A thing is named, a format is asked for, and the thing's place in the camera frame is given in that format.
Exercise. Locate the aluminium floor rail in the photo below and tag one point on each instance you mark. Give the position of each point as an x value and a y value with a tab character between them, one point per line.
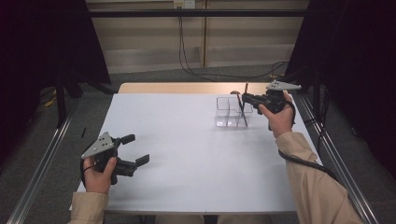
40	174
333	149

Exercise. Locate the light wooden table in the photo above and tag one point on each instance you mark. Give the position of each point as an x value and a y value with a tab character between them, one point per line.
186	88

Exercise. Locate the white wall socket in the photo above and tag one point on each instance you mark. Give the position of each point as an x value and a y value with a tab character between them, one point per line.
184	3

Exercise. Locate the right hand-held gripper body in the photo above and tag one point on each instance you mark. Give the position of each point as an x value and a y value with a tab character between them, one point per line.
274	101

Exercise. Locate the black horizontal frame bar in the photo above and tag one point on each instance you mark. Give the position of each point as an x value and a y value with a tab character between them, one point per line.
186	13

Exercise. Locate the black stand post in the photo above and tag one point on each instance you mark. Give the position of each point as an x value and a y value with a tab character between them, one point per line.
316	93
61	102

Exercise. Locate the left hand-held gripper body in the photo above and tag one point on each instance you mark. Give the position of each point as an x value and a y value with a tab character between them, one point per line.
99	145

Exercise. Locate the white table cover sheet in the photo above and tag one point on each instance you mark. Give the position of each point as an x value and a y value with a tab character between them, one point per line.
193	174

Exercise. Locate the person's right hand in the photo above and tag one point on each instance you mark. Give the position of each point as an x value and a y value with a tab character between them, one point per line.
281	121

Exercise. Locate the black curtain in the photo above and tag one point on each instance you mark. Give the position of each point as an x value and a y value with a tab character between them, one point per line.
351	62
46	40

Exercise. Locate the person's left hand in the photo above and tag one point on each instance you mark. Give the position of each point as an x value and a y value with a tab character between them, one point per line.
96	182

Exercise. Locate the clear plastic pen holder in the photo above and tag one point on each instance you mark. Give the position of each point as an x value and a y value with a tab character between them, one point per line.
225	115

